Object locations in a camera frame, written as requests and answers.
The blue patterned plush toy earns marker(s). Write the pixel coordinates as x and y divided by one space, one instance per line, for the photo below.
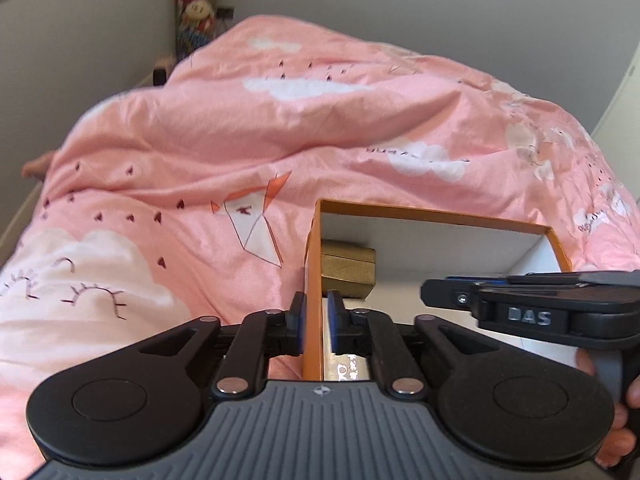
192 37

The dark bed post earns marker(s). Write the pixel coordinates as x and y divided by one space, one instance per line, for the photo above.
162 70

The orange cardboard box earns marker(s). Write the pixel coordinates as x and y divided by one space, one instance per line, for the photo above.
314 280

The white and red plush toy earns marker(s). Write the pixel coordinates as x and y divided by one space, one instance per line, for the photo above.
199 11

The gold box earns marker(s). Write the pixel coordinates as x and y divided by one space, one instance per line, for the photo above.
347 270

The person's right hand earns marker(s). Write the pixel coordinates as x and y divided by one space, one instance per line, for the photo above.
625 425

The pink printed blanket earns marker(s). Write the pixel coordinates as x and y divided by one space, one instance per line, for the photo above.
200 150

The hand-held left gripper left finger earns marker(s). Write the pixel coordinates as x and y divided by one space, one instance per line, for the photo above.
301 322

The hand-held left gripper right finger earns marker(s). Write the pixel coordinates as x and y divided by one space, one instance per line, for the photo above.
332 322

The white cabinet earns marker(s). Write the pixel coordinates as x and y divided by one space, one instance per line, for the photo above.
622 110

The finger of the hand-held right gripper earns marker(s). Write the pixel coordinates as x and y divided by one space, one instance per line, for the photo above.
445 294
560 277

